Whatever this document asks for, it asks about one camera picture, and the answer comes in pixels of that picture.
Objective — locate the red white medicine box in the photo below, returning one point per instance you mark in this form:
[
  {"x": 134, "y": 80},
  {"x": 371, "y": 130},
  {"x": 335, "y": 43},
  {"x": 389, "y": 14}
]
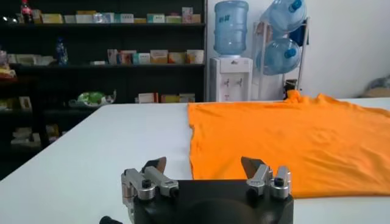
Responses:
[{"x": 146, "y": 98}]

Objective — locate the black shelving unit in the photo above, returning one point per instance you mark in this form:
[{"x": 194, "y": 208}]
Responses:
[{"x": 91, "y": 82}]

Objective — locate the bowl with green fruit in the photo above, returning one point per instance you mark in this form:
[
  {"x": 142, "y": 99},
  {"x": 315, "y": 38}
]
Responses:
[{"x": 91, "y": 99}]

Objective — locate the cola bottle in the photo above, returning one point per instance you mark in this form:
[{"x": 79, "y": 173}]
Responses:
[{"x": 26, "y": 12}]

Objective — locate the open brown cardboard box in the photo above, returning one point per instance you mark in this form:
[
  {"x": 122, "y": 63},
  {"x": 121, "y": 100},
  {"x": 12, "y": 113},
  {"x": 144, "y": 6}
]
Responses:
[{"x": 376, "y": 92}]

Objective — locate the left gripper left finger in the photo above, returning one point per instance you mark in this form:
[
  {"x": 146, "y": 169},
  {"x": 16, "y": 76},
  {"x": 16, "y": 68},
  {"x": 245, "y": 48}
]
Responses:
[{"x": 146, "y": 182}]

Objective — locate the yellow white medicine box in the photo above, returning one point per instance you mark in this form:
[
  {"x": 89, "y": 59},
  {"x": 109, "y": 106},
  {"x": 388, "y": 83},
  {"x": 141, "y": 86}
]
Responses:
[
  {"x": 51, "y": 19},
  {"x": 159, "y": 57}
]

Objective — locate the labelled blue water jug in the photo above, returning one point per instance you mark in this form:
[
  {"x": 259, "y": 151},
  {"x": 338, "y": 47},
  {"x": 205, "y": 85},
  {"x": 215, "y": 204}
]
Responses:
[{"x": 230, "y": 27}]

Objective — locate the white teal medicine box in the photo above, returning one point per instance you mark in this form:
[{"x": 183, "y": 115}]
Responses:
[{"x": 143, "y": 58}]

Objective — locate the yellow green medicine box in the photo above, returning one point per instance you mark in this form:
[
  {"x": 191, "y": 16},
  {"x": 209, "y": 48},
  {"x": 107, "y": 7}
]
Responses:
[{"x": 169, "y": 98}]

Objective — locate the tall pink blue carton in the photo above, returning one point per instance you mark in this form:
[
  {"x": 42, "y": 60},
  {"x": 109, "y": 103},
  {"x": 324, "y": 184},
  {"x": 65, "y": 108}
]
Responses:
[{"x": 187, "y": 15}]

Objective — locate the black tripod stand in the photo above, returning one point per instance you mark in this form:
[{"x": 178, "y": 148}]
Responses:
[{"x": 290, "y": 88}]

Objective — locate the blue plastic bottle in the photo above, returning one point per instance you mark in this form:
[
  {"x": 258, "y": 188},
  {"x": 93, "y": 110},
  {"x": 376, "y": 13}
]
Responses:
[{"x": 61, "y": 51}]

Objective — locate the blue white medicine box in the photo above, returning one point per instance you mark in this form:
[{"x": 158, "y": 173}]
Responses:
[{"x": 104, "y": 18}]

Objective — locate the flat yellow medicine box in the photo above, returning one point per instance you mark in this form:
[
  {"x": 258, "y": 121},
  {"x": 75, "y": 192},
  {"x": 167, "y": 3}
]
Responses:
[{"x": 140, "y": 20}]

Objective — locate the white water dispenser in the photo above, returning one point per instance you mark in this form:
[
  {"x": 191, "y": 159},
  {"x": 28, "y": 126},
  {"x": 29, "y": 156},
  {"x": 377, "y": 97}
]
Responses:
[{"x": 230, "y": 79}]

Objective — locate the white metal jug rack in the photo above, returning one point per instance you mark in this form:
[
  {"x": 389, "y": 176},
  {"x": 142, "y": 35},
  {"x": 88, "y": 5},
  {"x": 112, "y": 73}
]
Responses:
[{"x": 264, "y": 61}]

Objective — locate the orange t-shirt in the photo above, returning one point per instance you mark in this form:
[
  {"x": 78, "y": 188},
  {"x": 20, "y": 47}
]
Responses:
[{"x": 274, "y": 137}]

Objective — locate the pile of grey clothes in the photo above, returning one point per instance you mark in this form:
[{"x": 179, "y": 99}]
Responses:
[{"x": 381, "y": 82}]

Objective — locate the tall white red box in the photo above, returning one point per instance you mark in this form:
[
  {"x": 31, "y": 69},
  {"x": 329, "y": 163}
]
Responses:
[{"x": 111, "y": 57}]

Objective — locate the red orange medicine box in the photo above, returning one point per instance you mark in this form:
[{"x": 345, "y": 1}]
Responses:
[{"x": 125, "y": 58}]

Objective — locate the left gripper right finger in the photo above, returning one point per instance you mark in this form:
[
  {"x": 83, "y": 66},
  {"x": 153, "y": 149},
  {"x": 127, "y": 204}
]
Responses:
[{"x": 259, "y": 179}]

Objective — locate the small flat white box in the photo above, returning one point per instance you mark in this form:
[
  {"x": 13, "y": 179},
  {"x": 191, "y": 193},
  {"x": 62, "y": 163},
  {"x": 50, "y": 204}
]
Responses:
[{"x": 97, "y": 62}]

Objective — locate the light green medicine box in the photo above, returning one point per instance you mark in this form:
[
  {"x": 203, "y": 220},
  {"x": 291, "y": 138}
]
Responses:
[{"x": 173, "y": 19}]

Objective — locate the small white medicine box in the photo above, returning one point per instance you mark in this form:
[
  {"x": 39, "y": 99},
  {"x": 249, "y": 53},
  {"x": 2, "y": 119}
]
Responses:
[{"x": 70, "y": 19}]

